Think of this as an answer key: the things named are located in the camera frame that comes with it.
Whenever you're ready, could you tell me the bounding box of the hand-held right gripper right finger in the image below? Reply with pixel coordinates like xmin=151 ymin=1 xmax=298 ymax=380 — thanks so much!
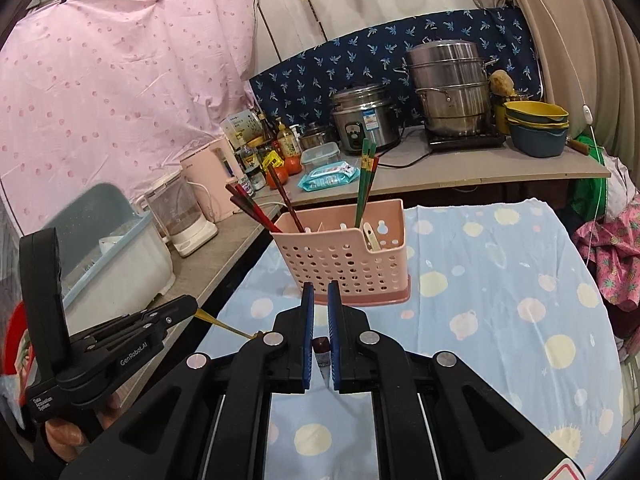
xmin=327 ymin=281 xmax=588 ymax=480

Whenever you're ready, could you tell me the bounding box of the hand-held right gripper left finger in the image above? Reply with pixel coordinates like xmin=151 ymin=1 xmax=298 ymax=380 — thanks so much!
xmin=60 ymin=282 xmax=316 ymax=480

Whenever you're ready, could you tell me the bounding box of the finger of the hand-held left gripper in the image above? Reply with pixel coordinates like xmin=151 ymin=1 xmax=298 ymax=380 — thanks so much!
xmin=59 ymin=294 xmax=199 ymax=397

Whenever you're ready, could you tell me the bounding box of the red patterned chopstick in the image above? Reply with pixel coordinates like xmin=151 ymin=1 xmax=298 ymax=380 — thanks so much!
xmin=312 ymin=337 xmax=332 ymax=387

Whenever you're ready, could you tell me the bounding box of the pink perforated utensil basket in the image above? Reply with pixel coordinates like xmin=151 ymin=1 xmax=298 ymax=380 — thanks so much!
xmin=270 ymin=198 xmax=412 ymax=309

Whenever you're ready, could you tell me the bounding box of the gold flower spoon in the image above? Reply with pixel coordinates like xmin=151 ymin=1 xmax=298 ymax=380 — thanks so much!
xmin=195 ymin=308 xmax=264 ymax=341

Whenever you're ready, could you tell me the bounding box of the person's left hand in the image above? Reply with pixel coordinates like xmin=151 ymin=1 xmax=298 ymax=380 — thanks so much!
xmin=44 ymin=389 xmax=124 ymax=464

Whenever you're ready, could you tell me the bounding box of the red printed bag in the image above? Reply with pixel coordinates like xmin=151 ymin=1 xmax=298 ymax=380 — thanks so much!
xmin=4 ymin=304 xmax=32 ymax=377

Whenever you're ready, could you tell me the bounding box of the white dish drainer box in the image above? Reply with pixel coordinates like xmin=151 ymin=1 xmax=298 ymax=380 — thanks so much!
xmin=15 ymin=182 xmax=176 ymax=332

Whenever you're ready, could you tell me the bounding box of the small white utensil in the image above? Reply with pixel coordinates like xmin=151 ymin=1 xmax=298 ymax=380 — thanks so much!
xmin=362 ymin=222 xmax=382 ymax=253

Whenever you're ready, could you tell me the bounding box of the clear glass electric pot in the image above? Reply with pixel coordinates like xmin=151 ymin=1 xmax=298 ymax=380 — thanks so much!
xmin=134 ymin=169 xmax=220 ymax=259

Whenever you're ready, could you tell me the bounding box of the blue wet wipes packet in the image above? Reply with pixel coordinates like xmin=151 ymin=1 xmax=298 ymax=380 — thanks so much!
xmin=298 ymin=159 xmax=361 ymax=194

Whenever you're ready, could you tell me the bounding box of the blue dotted tablecloth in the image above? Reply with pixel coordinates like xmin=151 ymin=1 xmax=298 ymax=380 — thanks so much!
xmin=192 ymin=198 xmax=627 ymax=480

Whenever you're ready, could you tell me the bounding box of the pink electric kettle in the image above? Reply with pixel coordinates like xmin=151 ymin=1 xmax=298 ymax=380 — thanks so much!
xmin=180 ymin=137 xmax=241 ymax=222

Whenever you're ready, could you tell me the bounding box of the blue lid food container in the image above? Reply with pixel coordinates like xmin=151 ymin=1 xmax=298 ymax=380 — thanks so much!
xmin=299 ymin=142 xmax=340 ymax=171

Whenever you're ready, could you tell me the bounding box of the yellow label oil bottle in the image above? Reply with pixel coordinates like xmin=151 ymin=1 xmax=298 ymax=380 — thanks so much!
xmin=274 ymin=117 xmax=301 ymax=159

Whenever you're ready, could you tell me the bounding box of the small lidded steel pot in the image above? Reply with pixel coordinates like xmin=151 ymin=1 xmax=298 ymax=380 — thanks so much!
xmin=299 ymin=122 xmax=334 ymax=149

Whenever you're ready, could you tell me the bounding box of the steel rice cooker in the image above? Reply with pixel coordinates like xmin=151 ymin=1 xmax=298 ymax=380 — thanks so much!
xmin=328 ymin=83 xmax=401 ymax=155

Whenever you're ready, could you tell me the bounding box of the white carton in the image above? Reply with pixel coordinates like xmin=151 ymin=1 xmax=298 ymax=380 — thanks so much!
xmin=221 ymin=109 xmax=261 ymax=149

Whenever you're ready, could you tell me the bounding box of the black induction cooker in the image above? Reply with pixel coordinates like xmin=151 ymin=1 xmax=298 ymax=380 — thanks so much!
xmin=424 ymin=130 xmax=509 ymax=154

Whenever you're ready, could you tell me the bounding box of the pink dotted cloth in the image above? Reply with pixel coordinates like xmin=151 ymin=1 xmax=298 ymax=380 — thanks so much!
xmin=0 ymin=0 xmax=259 ymax=222

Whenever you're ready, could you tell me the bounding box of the stainless steel steamer pot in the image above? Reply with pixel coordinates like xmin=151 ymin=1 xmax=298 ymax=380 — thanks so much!
xmin=399 ymin=39 xmax=499 ymax=137

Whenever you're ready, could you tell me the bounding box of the navy leaf print cloth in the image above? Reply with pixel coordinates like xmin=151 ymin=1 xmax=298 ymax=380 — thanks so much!
xmin=248 ymin=7 xmax=544 ymax=134

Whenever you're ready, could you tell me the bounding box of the blue bowl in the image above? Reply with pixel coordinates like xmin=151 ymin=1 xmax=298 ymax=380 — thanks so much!
xmin=508 ymin=122 xmax=570 ymax=159

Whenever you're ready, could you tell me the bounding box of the pink pineapple print cloth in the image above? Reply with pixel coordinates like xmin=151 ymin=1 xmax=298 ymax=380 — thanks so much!
xmin=574 ymin=204 xmax=640 ymax=312

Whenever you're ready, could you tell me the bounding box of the green bag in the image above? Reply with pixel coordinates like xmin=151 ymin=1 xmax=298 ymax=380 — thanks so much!
xmin=569 ymin=132 xmax=609 ymax=221

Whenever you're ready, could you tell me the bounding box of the yellow bowl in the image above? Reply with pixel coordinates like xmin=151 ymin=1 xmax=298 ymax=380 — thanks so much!
xmin=502 ymin=101 xmax=570 ymax=124

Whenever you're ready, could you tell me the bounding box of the brown loofah sponge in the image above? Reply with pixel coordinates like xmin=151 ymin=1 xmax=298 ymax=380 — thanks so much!
xmin=488 ymin=70 xmax=516 ymax=96

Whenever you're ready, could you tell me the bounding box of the beige curtain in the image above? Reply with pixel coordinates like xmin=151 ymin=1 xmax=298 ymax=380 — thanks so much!
xmin=492 ymin=0 xmax=640 ymax=173

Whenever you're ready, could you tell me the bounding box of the black power cord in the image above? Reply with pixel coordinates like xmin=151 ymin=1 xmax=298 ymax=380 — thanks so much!
xmin=387 ymin=152 xmax=431 ymax=169

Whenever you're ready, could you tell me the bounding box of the white cable with switch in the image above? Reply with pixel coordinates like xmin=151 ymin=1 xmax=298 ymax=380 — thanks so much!
xmin=525 ymin=0 xmax=609 ymax=272

